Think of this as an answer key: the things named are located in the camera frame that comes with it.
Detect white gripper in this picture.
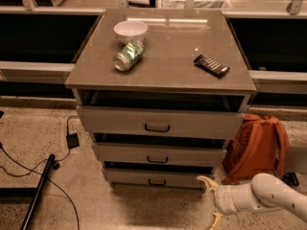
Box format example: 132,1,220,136
197,175,256,230

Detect grey bottom drawer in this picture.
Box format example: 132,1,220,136
103,168,206,189

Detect grey drawer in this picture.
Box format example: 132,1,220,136
77,105,243,140
92,144,224,168
103,168,206,189

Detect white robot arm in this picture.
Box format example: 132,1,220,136
197,173,307,230

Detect grey middle drawer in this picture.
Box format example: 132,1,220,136
92,144,224,168

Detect grey top drawer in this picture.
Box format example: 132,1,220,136
77,105,243,140

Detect grey drawer cabinet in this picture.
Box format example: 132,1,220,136
64,8,258,113

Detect orange backpack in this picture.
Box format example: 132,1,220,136
222,114,290,184

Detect black object by backpack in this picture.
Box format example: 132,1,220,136
282,172,299,187

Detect black snack bar packet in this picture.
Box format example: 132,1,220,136
194,55,230,78

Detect black power adapter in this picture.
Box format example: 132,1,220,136
66,133,80,149

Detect black metal bar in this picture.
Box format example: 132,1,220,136
20,154,56,230

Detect green soda can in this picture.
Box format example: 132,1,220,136
113,40,145,72

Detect white bowl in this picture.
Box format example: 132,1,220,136
114,20,148,44

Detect black cable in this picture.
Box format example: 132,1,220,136
0,115,81,230

